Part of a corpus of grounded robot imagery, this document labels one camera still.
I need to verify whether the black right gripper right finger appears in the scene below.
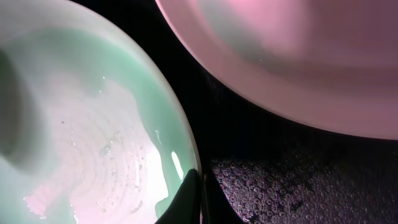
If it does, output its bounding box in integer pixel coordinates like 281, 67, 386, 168
202, 169, 244, 224

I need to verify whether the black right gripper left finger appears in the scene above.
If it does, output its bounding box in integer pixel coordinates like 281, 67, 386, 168
155, 169, 201, 224

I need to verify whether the round black tray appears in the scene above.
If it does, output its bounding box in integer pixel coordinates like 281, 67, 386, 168
76, 0, 397, 223

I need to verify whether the mint green plate front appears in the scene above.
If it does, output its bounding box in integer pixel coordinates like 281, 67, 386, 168
1, 0, 200, 224

